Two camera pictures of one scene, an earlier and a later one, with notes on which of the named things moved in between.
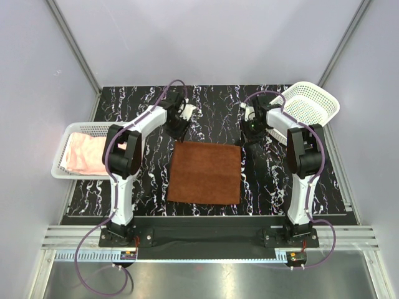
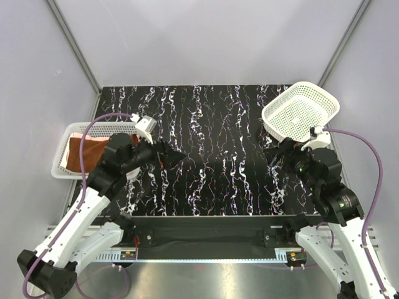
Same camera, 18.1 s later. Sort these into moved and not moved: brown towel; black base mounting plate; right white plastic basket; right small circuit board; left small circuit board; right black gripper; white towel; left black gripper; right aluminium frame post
Moved: brown towel; right black gripper; left black gripper
Not moved: white towel; right aluminium frame post; left small circuit board; right small circuit board; right white plastic basket; black base mounting plate
